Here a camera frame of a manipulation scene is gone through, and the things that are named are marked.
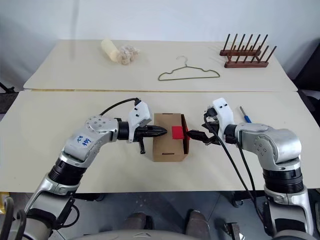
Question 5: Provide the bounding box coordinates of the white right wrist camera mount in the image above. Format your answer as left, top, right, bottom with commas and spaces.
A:
211, 97, 236, 135

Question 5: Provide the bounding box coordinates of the brown cardboard box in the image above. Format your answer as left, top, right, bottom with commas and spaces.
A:
152, 112, 192, 163

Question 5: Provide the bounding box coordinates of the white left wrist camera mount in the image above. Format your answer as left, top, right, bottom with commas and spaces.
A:
127, 100, 152, 144

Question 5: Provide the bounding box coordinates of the grey robot torso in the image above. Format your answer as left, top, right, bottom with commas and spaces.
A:
82, 229, 194, 240

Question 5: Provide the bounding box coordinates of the dark rounded shape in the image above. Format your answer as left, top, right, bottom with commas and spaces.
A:
186, 209, 212, 240
123, 210, 154, 235

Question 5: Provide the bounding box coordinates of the clear bag of round pieces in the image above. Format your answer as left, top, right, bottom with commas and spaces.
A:
116, 44, 141, 66

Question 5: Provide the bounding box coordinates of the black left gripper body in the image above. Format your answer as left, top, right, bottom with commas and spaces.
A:
133, 125, 154, 155

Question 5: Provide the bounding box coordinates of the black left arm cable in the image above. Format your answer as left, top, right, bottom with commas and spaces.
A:
99, 97, 141, 117

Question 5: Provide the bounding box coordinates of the blue handled screwdriver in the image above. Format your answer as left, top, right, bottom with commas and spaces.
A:
239, 105, 252, 124

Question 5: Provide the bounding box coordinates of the thin wire clothes hanger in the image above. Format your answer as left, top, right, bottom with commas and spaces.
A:
157, 55, 221, 82

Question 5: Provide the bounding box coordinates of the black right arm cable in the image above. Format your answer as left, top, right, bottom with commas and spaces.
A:
202, 116, 263, 221
234, 142, 261, 213

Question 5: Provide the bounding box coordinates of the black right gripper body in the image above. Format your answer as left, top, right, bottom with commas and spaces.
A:
202, 105, 226, 138

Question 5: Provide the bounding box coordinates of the red block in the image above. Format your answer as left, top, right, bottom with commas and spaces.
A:
171, 125, 192, 140

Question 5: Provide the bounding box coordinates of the dark wooden peg rack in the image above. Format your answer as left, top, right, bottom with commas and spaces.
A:
219, 32, 278, 69

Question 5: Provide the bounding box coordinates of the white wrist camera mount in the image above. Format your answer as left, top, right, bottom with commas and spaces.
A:
211, 97, 236, 135
127, 100, 152, 144

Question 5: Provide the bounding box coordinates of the black stand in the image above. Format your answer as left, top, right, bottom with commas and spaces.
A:
0, 80, 16, 115

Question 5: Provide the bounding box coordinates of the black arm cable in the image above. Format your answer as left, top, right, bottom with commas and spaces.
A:
202, 116, 263, 221
234, 142, 261, 213
99, 97, 141, 117

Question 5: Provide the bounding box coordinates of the cream foam roll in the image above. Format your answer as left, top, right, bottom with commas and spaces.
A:
100, 37, 121, 62

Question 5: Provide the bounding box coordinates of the black table caster wheel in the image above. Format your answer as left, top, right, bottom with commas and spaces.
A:
231, 191, 245, 209

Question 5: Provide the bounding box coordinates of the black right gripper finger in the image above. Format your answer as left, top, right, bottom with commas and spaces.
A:
187, 129, 210, 141
199, 136, 221, 147

